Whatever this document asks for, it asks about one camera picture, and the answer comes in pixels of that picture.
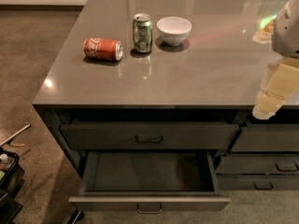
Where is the white ceramic bowl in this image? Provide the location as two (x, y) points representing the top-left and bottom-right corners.
(157, 17), (192, 46)

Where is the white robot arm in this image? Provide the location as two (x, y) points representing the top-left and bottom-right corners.
(252, 0), (299, 120)

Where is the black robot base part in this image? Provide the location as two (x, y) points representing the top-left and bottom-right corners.
(67, 211), (84, 224)

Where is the metal rod on floor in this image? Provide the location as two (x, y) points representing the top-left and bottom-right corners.
(0, 123), (31, 147)

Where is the black cart with items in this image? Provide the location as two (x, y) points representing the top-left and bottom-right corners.
(0, 149), (24, 224)

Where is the grey drawer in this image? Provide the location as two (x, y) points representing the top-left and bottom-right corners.
(60, 121), (239, 149)
(217, 175), (299, 190)
(231, 122), (299, 152)
(216, 156), (299, 175)
(69, 151), (230, 214)

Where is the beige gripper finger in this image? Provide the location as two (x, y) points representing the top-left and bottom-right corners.
(252, 58), (299, 120)

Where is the grey counter cabinet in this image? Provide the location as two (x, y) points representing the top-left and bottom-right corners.
(32, 0), (299, 191)

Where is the red cola can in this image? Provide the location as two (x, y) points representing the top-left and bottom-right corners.
(83, 37), (123, 62)

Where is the green soda can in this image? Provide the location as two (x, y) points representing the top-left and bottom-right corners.
(133, 13), (152, 53)

